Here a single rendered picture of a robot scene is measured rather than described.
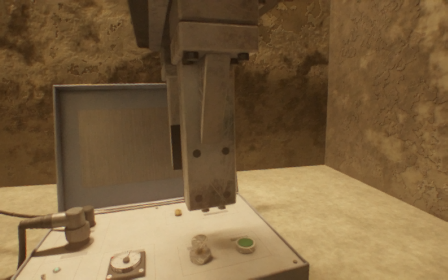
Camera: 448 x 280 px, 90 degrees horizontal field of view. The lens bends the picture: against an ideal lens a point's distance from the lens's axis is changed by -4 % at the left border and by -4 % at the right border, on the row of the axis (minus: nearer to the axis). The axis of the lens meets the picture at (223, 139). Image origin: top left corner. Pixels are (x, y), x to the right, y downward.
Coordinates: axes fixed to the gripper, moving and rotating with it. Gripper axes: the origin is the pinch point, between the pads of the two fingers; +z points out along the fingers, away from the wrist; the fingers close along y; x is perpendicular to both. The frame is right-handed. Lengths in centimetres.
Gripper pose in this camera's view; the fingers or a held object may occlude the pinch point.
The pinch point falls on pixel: (195, 154)
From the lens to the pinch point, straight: 31.2
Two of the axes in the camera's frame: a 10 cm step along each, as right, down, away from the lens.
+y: 3.0, 1.5, -9.4
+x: 9.5, -0.7, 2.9
